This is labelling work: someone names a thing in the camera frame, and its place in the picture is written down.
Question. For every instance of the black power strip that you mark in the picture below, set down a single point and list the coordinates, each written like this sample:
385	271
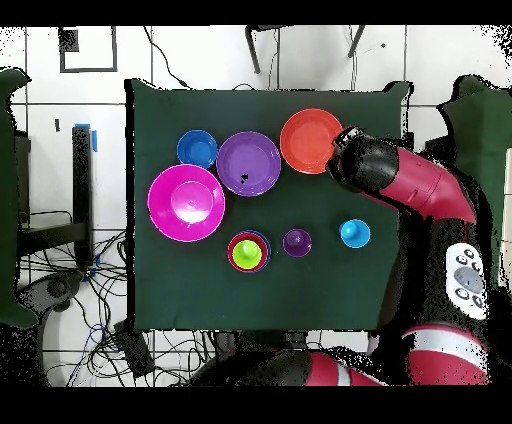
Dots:
134	350

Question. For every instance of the dark blue small bowl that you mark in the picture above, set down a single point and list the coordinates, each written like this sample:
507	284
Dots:
197	148

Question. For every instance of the purple plastic cup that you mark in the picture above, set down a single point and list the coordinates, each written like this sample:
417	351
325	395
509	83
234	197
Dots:
297	242

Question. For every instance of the lime green plastic cup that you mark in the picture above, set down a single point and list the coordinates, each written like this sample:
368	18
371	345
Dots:
247	254

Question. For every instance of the wide purple bowl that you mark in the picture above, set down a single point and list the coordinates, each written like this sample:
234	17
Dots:
248	160

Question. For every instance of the light blue plastic cup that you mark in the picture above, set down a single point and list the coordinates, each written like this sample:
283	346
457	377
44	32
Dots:
354	233

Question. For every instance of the black round machine base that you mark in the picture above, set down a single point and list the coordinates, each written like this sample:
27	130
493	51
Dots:
56	288

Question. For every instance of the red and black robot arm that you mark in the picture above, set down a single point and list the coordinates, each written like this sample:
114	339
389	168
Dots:
420	184

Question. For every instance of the large pink bowl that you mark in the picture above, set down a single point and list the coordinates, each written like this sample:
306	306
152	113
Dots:
168	200

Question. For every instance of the black bench frame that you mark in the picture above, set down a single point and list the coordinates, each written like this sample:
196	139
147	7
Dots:
82	192
434	146

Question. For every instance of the green-clothed side table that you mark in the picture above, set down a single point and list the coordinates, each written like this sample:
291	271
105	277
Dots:
484	132
10	200

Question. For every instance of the black camera stand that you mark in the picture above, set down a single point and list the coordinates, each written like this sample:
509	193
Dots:
252	52

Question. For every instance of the wide orange bowl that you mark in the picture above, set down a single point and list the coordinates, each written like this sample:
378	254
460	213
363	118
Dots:
308	141

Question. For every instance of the blue straight-sided bowl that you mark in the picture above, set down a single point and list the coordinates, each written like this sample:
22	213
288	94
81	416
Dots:
268	248

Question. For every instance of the dark green tablecloth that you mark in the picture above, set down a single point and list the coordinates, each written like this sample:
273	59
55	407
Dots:
180	296

